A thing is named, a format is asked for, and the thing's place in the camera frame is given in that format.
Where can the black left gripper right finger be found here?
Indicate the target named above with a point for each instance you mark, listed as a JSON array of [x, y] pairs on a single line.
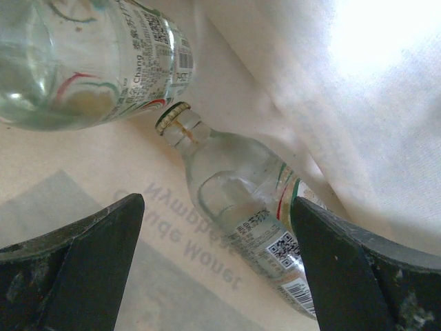
[[362, 281]]

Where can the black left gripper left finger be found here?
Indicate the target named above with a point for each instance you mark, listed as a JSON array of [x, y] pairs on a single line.
[[72, 278]]

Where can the clear bottle green cap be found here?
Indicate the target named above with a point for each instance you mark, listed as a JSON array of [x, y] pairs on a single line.
[[245, 191]]

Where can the cream canvas tote bag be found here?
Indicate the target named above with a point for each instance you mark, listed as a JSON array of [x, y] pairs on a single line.
[[347, 93]]

